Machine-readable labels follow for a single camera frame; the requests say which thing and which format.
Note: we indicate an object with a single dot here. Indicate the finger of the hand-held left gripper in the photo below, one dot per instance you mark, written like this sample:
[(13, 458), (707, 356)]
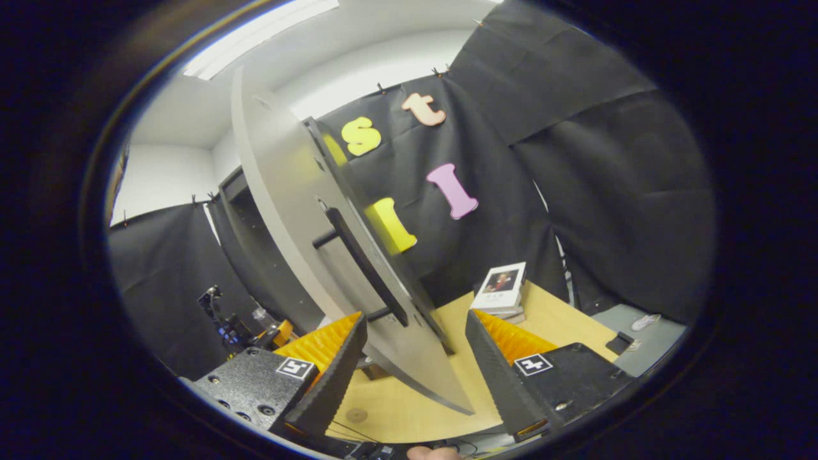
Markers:
[(278, 333)]

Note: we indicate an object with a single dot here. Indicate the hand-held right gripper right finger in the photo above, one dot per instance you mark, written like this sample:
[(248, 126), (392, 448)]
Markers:
[(505, 390)]

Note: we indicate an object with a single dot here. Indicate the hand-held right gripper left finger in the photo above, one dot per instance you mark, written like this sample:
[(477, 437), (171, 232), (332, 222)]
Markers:
[(335, 383)]

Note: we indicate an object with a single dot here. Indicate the grey cabinet door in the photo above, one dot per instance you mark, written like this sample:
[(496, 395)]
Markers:
[(287, 191)]

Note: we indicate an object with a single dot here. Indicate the grey book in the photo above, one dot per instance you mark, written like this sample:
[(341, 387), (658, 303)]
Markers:
[(508, 315)]

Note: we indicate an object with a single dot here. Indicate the small black object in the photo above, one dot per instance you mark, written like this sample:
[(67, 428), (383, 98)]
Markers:
[(619, 342)]

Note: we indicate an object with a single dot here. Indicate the black backdrop cloth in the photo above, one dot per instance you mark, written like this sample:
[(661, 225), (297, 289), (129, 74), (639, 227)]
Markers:
[(607, 191)]

